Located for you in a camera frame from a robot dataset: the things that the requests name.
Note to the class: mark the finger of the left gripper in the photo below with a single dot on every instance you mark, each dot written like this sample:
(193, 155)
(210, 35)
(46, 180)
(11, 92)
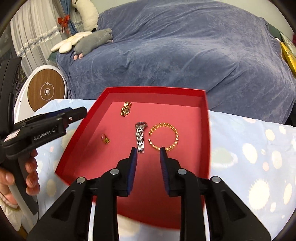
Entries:
(65, 117)
(39, 121)

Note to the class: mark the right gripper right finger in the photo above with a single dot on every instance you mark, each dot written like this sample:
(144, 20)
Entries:
(170, 174)

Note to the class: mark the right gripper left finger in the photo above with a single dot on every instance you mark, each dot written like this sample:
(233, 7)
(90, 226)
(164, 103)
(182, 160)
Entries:
(127, 168)

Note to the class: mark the left hand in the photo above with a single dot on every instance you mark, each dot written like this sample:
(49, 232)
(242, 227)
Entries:
(19, 182)

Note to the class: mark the round wooden white device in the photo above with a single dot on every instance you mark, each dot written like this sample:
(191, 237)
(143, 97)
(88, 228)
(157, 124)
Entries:
(45, 84)

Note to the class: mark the silver wristwatch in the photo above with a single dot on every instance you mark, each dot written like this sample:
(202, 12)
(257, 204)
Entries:
(139, 134)

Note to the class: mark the white flower plush cushion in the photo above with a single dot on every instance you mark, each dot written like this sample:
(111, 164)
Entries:
(66, 45)

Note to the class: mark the grey plush toy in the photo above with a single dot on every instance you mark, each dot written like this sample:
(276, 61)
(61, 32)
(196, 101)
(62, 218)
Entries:
(91, 42)

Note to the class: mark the blue planet print tablecloth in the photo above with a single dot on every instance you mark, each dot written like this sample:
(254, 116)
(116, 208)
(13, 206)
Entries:
(256, 159)

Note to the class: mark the white sheer curtain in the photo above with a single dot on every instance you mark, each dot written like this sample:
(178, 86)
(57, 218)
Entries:
(34, 31)

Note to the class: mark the red bow curtain tie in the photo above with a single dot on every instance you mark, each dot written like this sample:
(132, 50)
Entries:
(63, 22)

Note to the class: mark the white long plush toy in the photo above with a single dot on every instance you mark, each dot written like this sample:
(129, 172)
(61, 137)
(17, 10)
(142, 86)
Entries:
(88, 13)

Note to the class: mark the blue curtain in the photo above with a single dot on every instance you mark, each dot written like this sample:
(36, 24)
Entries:
(66, 7)

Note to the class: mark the blue sofa cover blanket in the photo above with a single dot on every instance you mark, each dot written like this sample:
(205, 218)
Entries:
(207, 45)

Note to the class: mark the yellow pillow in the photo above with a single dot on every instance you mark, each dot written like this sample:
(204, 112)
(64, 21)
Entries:
(289, 57)

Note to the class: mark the grey green pillow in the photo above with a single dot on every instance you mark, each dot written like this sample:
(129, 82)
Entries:
(288, 43)

